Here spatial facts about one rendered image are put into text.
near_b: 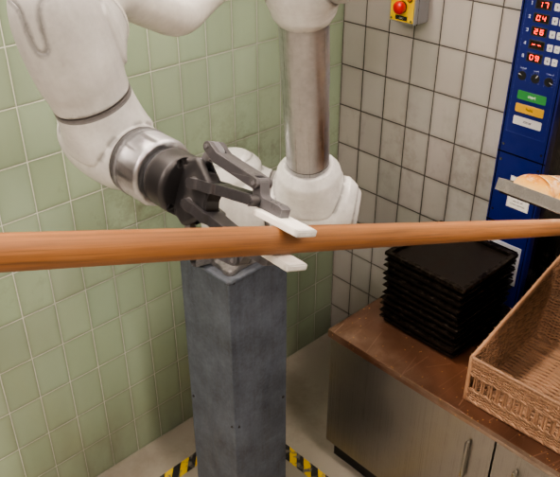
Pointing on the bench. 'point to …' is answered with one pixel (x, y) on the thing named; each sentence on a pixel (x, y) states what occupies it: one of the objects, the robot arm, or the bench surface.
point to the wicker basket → (557, 409)
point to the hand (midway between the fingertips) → (280, 238)
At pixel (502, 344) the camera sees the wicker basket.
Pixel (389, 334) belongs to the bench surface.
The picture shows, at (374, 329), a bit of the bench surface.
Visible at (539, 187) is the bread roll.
